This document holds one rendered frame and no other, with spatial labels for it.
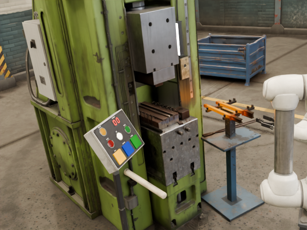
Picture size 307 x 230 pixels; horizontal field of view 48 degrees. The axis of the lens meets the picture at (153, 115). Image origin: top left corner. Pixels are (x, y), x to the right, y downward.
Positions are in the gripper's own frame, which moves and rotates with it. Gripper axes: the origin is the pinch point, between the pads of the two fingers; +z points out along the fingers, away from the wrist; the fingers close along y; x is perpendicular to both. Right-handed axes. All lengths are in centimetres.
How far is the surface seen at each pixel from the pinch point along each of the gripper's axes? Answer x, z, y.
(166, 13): 81, 42, -48
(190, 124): -4, 37, -38
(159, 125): 3, 40, -64
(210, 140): -26, 39, -18
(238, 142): -26.2, 21.8, -3.0
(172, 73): 38, 42, -48
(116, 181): -18, 24, -111
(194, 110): -6, 61, -16
